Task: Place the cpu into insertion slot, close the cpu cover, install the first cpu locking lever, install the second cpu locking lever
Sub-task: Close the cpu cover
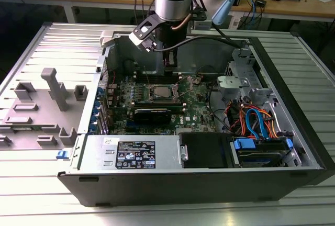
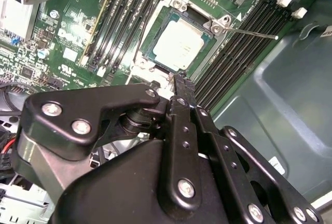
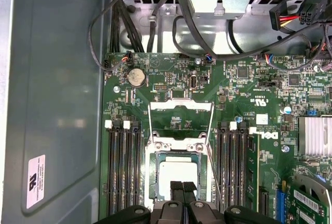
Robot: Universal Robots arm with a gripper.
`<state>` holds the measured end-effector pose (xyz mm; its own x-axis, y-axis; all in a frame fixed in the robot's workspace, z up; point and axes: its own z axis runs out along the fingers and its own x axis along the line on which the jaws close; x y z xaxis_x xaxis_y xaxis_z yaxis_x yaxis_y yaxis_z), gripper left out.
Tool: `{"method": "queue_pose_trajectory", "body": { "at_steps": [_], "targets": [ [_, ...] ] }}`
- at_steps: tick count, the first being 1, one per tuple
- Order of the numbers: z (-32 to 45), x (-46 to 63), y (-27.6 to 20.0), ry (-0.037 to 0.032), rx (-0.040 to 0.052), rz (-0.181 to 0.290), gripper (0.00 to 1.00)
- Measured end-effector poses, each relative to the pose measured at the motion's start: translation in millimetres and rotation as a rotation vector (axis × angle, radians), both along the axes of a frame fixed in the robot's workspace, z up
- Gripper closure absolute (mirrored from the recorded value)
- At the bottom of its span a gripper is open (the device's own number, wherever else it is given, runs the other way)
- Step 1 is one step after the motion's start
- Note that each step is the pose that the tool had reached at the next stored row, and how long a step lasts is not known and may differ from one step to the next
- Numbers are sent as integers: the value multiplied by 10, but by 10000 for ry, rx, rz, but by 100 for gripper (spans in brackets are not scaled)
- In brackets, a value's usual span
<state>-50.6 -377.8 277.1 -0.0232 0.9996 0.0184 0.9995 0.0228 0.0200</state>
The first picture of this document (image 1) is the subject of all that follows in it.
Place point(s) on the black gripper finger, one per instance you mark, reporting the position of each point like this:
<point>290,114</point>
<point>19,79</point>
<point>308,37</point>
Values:
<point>170,58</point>

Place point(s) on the thin metal locking lever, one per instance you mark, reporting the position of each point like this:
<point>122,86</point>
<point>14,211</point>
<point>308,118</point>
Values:
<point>158,95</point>
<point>147,75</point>

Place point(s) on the silver CPU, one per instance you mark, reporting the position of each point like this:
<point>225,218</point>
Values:
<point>163,90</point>

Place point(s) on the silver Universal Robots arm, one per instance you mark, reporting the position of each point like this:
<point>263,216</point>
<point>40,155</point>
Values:
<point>172,3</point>

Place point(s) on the black RAM slot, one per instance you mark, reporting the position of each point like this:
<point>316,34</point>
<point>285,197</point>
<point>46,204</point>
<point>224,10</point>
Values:
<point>154,73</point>
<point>154,78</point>

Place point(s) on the CPU socket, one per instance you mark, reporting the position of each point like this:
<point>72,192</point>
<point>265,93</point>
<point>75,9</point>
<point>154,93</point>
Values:
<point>150,92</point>

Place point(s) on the round coin battery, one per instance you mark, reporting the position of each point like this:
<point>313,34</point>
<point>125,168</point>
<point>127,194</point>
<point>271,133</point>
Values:
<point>198,80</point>

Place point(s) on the RAM stick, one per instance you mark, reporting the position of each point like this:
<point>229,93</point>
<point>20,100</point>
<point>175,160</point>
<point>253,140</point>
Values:
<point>178,108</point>

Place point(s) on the green motherboard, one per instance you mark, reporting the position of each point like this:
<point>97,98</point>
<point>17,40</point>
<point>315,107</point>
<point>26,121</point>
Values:
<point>193,105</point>

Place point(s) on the black graphics card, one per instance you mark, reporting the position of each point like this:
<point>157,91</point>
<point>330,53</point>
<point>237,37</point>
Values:
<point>151,116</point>

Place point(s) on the small black box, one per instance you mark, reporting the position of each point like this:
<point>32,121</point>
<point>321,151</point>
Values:
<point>261,3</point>

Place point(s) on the silver metal drive cage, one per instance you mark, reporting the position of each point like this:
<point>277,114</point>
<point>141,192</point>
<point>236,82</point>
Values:
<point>261,95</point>

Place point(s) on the silver power supply unit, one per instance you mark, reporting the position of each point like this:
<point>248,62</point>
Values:
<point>99,152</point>

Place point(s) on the black open PC case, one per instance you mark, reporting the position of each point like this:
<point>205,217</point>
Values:
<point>170,189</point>

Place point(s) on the hard disk in blue carrier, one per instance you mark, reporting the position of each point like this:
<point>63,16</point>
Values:
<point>261,155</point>

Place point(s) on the grey parts rack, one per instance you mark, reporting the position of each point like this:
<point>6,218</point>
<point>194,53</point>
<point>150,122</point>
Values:
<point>39,116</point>

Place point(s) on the small blue latch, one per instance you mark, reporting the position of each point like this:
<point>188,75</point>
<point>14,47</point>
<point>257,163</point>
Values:
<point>61,155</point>

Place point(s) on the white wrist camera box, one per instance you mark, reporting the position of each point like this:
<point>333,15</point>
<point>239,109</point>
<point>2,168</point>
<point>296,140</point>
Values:
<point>140,36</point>

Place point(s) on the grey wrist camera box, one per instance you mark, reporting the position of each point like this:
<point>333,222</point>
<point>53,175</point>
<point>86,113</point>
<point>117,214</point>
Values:
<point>201,24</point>

